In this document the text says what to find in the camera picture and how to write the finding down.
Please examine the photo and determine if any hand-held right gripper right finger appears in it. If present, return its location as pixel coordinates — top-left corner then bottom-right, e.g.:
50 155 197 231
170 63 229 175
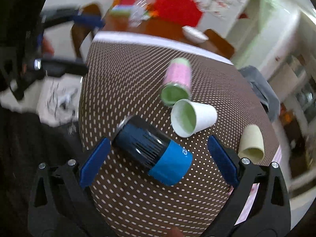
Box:
197 134 292 237

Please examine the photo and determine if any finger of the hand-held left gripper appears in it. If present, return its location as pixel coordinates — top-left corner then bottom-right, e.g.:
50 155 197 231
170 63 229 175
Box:
33 58 89 77
41 7 105 30

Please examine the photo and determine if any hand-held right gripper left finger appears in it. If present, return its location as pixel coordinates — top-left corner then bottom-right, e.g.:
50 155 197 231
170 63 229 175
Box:
28 137 116 237

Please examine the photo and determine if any blue and black cup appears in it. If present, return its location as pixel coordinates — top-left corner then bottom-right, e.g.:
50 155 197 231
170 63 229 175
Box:
112 115 193 187

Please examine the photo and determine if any beige paper cup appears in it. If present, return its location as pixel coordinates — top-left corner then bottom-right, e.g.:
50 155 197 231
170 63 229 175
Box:
237 125 265 163

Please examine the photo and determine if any white paper cup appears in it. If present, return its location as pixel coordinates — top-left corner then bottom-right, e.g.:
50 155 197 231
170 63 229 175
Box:
171 99 218 139

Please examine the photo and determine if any pink cup with green inside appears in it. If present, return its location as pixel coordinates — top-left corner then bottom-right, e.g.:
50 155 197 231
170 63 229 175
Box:
160 57 193 108

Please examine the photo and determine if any white patterned cloth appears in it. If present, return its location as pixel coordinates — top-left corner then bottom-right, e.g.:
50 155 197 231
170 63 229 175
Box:
36 76 84 125

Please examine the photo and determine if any clear plastic bag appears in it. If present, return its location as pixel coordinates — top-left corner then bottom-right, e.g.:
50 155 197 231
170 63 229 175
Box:
128 0 155 28

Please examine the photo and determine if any brown dotted table mat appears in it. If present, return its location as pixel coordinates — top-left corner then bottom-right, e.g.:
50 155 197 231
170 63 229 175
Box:
78 33 283 237

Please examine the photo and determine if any dark cloth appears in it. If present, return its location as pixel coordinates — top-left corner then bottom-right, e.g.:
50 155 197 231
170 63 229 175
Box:
0 104 89 237

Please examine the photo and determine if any grey cloth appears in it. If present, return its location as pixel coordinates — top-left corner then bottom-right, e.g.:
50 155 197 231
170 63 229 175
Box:
239 65 281 122

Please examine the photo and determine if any wooden table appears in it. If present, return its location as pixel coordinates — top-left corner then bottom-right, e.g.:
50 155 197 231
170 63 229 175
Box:
99 15 235 60

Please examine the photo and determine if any red bag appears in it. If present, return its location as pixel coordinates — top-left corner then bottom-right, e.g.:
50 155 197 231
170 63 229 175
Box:
121 0 203 27

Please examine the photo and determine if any white bowl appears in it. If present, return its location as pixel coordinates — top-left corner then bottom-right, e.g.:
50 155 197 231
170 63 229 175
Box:
182 26 209 42

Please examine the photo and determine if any white cabinet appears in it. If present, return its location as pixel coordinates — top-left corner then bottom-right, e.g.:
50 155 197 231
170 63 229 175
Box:
226 0 305 79

